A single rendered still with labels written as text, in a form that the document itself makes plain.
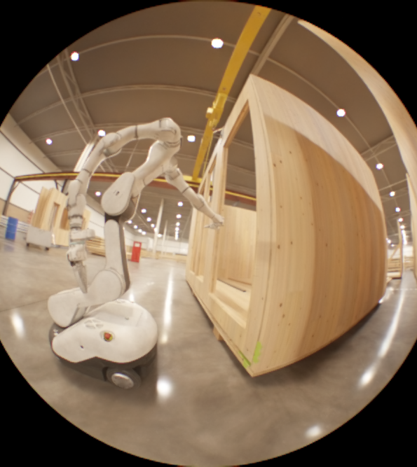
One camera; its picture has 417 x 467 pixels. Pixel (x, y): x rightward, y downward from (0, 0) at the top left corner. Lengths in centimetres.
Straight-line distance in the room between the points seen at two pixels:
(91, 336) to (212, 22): 1061
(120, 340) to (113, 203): 62
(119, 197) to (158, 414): 104
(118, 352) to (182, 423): 42
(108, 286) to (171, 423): 69
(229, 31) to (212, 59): 214
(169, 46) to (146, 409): 1132
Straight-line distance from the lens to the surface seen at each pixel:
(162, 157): 90
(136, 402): 87
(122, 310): 102
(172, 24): 1060
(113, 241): 77
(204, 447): 76
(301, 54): 1089
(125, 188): 79
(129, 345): 70
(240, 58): 540
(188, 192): 111
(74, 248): 64
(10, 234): 772
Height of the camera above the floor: 72
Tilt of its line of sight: 11 degrees up
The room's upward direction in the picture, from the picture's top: 6 degrees clockwise
